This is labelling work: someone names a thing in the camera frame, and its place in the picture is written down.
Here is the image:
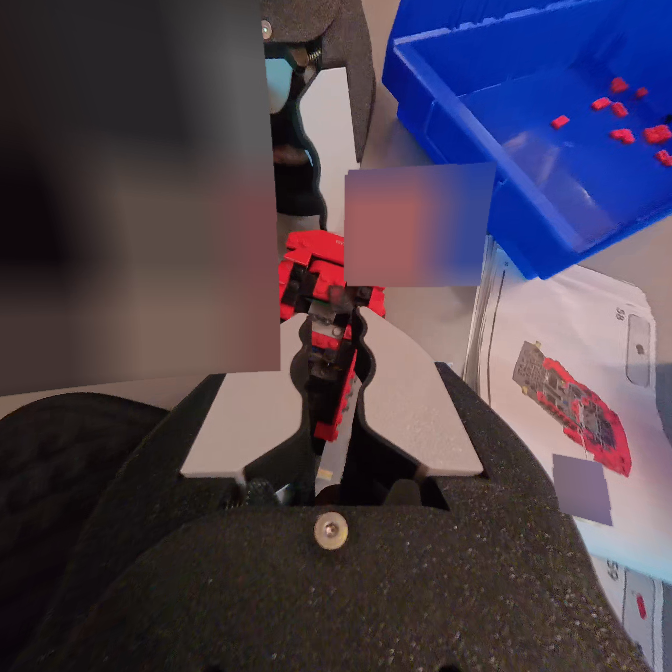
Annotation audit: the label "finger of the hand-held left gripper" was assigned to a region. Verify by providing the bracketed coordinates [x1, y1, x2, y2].
[286, 65, 358, 234]

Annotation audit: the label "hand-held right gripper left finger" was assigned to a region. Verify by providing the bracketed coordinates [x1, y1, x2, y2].
[180, 313, 317, 486]

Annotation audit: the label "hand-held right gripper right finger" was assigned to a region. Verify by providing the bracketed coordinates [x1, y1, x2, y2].
[349, 307, 484, 480]

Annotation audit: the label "brick instruction booklet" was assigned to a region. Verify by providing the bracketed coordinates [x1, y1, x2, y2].
[462, 233, 672, 672]

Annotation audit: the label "blue plastic bin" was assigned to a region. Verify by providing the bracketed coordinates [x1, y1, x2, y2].
[382, 0, 672, 280]

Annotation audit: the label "red toy brick car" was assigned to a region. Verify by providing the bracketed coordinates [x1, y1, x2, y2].
[278, 230, 386, 481]

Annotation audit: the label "scattered small red bricks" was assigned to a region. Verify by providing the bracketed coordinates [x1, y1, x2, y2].
[550, 76, 672, 168]

